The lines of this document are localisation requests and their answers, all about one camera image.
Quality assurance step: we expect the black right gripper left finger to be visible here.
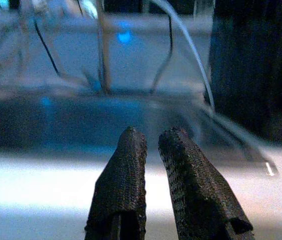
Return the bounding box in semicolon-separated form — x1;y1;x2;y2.
84;125;148;240

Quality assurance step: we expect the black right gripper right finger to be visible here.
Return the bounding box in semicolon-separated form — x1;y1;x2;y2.
157;126;256;240

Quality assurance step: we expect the steel kitchen sink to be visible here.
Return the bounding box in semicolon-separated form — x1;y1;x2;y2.
0;96;280;177

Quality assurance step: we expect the steel gooseneck faucet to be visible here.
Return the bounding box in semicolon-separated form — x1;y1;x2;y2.
90;0;114;95

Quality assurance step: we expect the black tall appliance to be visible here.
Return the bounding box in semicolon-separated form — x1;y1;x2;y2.
209;0;282;141

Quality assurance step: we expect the black cable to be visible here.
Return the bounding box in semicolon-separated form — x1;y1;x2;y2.
150;12;174;95
33;18;61;76

